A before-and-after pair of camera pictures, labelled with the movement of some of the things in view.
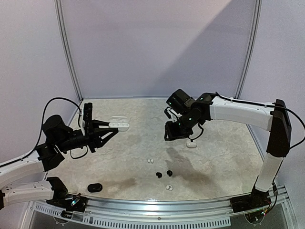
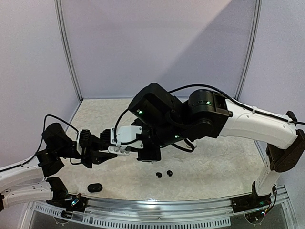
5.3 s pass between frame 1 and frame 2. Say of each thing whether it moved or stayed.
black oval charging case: stayed
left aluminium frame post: stayed
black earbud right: stayed
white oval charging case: moved
